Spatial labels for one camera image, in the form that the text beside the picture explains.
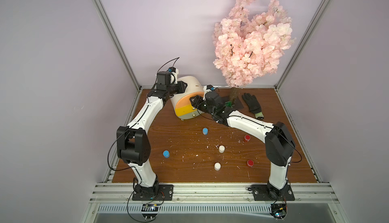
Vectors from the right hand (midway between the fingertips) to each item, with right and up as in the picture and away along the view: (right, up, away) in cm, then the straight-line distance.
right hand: (190, 96), depth 82 cm
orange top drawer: (-4, -2, +1) cm, 4 cm away
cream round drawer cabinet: (+2, +7, +7) cm, 10 cm away
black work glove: (+44, -6, +25) cm, 51 cm away
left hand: (-1, +8, +4) cm, 9 cm away
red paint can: (+32, -36, -2) cm, 49 cm away
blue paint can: (+9, -22, +11) cm, 26 cm away
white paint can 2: (+15, -38, -3) cm, 40 cm away
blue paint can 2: (-14, -33, +1) cm, 36 cm away
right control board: (+42, -54, -12) cm, 70 cm away
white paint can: (+18, -30, +3) cm, 35 cm away
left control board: (-20, -56, -10) cm, 61 cm away
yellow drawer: (-4, -8, +8) cm, 12 cm away
